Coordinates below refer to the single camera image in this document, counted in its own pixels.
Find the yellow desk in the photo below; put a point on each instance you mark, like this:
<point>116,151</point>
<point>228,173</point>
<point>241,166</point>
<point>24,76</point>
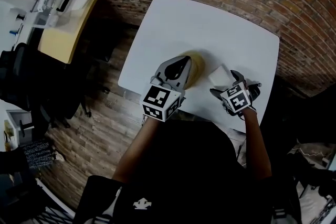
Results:
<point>60,42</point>

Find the black pouch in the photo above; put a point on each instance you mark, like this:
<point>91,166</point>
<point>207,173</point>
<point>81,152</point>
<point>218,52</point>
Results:
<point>255,91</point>

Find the person's left forearm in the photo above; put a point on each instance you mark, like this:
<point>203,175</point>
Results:
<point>136,149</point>

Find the white metal rack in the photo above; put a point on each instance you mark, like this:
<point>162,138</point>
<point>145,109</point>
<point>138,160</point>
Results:
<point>52,204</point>

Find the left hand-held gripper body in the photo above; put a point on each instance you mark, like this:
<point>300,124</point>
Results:
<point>157,99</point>

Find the clear plastic storage bin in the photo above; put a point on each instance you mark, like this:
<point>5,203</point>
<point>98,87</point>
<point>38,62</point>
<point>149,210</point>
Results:
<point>68,0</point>

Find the tan round basket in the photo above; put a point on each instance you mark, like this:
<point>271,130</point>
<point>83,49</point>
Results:
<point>197,68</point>

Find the white cabinet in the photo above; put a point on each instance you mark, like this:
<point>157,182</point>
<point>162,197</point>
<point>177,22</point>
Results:
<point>15,120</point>

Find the white table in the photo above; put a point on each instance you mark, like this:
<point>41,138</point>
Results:
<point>197,29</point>

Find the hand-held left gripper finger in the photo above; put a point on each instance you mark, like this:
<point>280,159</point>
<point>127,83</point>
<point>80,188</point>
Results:
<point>187,73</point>
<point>164,69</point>

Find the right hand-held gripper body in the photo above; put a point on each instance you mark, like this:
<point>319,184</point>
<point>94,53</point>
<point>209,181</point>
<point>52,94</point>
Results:
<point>237,101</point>

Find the person's black clothing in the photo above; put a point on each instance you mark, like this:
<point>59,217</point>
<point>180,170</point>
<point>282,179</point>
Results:
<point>189,178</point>

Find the white side desk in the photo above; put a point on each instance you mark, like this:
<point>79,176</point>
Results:
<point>23,18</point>

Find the person's right forearm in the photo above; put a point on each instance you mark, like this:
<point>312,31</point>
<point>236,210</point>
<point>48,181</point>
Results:
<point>257,144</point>

